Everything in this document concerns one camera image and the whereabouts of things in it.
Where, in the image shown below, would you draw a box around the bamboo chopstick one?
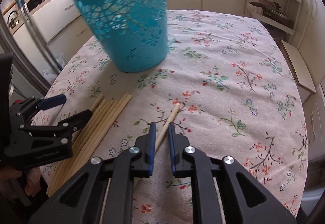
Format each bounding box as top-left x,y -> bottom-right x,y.
129,103 -> 180,185

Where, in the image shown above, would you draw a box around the white kitchen cabinets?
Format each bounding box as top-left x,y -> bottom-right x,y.
12,0 -> 250,67

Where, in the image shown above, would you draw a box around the bamboo chopstick five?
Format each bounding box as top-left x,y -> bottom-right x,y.
50,100 -> 117,196

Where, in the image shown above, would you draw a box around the bamboo chopstick six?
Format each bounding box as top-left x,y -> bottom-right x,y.
49,99 -> 120,196

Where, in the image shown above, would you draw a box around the bamboo chopstick four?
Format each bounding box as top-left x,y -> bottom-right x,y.
46,98 -> 109,197

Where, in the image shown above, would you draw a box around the bamboo chopstick three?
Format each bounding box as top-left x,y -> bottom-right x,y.
90,94 -> 104,112

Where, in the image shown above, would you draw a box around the bamboo chopstick seven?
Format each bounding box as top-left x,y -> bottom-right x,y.
50,92 -> 130,196

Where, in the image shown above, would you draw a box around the bamboo chopstick eight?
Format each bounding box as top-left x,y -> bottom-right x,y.
60,93 -> 132,185

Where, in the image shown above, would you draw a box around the metal kettle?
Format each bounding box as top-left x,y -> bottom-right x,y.
7,10 -> 19,29

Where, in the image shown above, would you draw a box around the black wok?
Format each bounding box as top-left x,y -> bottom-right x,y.
26,0 -> 43,12

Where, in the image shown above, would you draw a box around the floral tablecloth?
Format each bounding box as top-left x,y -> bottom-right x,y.
34,10 -> 307,215

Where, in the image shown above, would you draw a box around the wooden stool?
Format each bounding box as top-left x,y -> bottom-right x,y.
280,40 -> 316,95

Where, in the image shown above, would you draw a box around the teal perforated plastic basket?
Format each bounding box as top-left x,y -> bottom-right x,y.
73,0 -> 168,73

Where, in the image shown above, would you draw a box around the mop handle poles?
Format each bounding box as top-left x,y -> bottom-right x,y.
19,0 -> 63,75

